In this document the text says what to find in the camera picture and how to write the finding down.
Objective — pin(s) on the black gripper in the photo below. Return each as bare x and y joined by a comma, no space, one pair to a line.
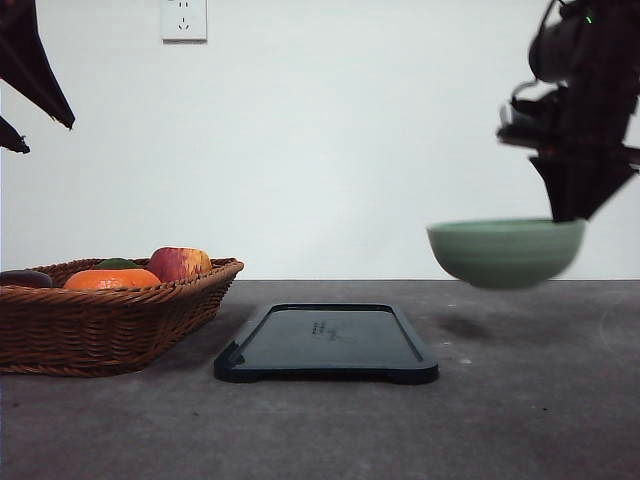
567,112

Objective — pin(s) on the white wall socket left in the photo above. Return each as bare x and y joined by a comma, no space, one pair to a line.
184,21

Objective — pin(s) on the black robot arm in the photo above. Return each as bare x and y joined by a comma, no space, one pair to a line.
591,50

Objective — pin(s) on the green fruit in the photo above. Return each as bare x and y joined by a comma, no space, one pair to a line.
117,263

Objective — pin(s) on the red yellow apple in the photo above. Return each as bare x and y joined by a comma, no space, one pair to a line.
171,263

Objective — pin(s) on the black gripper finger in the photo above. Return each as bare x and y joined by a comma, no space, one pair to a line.
26,64
11,138

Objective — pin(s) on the pale green ceramic bowl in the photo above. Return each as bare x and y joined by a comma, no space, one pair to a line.
507,253

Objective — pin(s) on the dark purple fruit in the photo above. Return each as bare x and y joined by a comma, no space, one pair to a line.
27,278

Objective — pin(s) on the brown wicker basket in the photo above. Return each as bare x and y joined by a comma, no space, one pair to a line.
101,332

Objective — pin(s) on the orange fruit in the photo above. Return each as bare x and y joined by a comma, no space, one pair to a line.
111,279

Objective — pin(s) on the dark teal rectangular tray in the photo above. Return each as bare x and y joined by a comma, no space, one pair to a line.
335,342

